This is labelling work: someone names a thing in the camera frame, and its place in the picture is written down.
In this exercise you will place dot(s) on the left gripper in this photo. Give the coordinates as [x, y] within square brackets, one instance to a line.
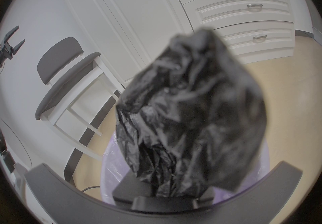
[5, 51]

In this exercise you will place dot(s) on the white wardrobe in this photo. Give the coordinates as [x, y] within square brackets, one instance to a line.
[151, 16]

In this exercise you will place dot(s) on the white trash bin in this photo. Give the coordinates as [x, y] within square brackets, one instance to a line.
[105, 170]

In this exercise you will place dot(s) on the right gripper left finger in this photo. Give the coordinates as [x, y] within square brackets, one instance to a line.
[130, 190]

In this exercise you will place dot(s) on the white chair grey seat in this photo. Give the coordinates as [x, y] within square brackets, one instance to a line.
[60, 56]

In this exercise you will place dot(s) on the black plastic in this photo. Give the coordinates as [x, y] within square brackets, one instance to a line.
[196, 107]

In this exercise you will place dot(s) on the purple plastic bag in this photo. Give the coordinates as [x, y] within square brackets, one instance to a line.
[115, 165]

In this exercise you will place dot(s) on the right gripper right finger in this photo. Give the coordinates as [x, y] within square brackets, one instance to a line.
[203, 200]

